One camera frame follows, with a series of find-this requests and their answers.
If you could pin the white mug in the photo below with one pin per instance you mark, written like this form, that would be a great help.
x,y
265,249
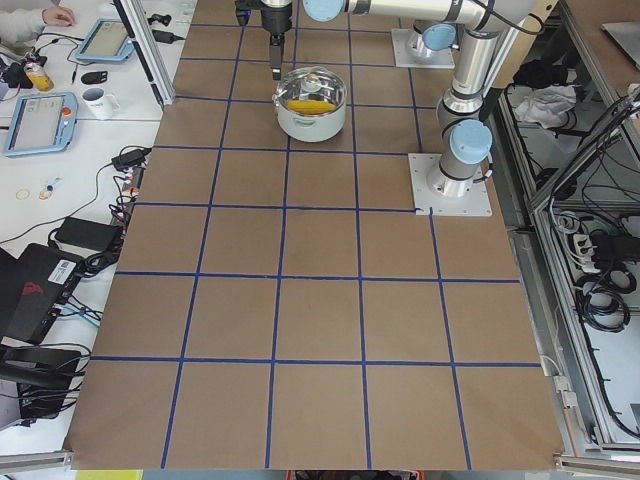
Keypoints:
x,y
103,105

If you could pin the yellow drink bottle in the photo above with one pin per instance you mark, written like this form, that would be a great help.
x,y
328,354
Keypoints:
x,y
38,76

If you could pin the white crumpled cloth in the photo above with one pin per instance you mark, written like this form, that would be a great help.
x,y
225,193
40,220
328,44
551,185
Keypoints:
x,y
547,107

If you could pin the glass pot lid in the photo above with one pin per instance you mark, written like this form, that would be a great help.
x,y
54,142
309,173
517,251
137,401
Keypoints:
x,y
315,83

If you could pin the person's hand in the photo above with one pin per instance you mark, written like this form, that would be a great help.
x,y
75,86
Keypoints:
x,y
58,16

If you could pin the yellow corn cob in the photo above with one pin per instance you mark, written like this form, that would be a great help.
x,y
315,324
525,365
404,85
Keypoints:
x,y
310,107

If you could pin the blue teach pendant far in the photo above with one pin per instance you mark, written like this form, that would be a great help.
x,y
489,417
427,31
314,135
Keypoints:
x,y
107,42

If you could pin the pale green cooking pot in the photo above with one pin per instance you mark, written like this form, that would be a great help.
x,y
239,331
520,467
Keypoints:
x,y
311,129

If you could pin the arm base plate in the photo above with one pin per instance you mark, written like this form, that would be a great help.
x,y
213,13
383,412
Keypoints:
x,y
411,52
436,194

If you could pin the blue teach pendant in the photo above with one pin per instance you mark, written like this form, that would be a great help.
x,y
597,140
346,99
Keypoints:
x,y
107,42
42,123

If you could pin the black power brick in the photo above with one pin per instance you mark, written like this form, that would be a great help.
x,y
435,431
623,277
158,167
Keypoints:
x,y
87,234

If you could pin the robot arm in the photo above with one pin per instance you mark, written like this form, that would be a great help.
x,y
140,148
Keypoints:
x,y
467,141
484,21

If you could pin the black computer mouse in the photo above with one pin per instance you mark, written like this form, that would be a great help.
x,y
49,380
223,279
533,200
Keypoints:
x,y
94,77

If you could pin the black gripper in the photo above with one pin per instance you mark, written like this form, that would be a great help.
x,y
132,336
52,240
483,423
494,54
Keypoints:
x,y
275,20

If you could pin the blue teach pendant near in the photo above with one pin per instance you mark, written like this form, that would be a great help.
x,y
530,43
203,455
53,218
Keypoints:
x,y
42,123

